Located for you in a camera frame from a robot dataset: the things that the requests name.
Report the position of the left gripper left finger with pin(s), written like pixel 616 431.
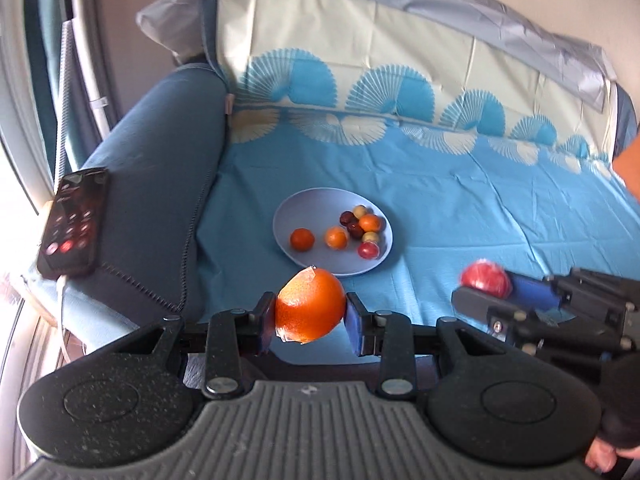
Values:
pixel 232 334

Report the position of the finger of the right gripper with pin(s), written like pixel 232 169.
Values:
pixel 497 313
pixel 532 294

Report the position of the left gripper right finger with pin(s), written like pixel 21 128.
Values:
pixel 389 336

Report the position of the pink red fruit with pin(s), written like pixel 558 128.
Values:
pixel 368 250

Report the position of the yellow-brown round fruit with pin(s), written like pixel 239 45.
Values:
pixel 371 237

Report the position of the orange small fruit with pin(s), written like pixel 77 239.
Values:
pixel 336 238
pixel 370 223
pixel 302 240

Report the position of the right hand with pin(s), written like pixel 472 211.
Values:
pixel 603 456

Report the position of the dark red small fruit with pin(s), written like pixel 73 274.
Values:
pixel 355 230

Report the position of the dark red fruit far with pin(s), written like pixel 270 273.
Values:
pixel 347 217

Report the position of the beige small fruit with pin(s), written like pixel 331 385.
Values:
pixel 359 211

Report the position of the light blue plate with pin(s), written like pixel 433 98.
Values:
pixel 317 209

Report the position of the black smartphone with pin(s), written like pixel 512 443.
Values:
pixel 70 239

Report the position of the blue sofa armrest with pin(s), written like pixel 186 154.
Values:
pixel 162 158

